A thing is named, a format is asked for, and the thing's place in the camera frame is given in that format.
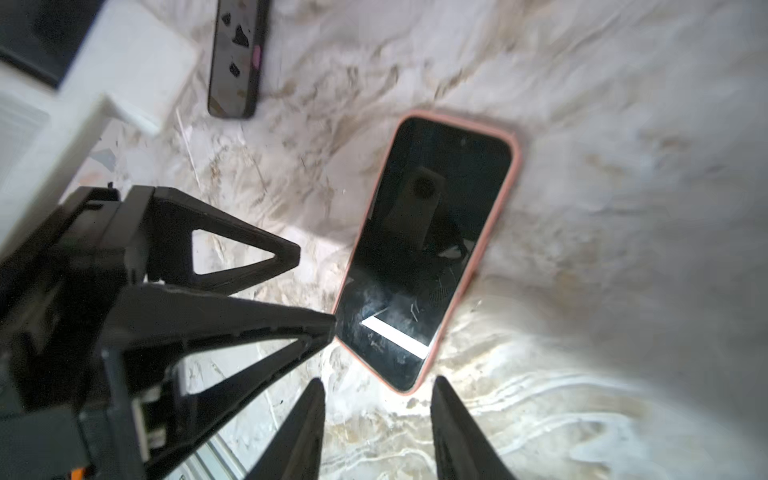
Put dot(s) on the black phone case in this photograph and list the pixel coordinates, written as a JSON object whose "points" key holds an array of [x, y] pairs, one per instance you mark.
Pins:
{"points": [[238, 46], [439, 192]]}

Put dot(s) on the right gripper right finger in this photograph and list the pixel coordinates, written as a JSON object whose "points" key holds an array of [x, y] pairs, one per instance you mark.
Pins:
{"points": [[461, 449]]}

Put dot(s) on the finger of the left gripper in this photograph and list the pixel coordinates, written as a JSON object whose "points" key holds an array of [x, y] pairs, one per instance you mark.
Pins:
{"points": [[151, 424], [175, 215]]}

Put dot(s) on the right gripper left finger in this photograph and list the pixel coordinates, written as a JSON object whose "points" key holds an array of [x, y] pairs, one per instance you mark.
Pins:
{"points": [[296, 450]]}

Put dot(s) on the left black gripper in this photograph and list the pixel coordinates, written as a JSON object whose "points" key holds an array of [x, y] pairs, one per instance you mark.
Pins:
{"points": [[57, 288]]}

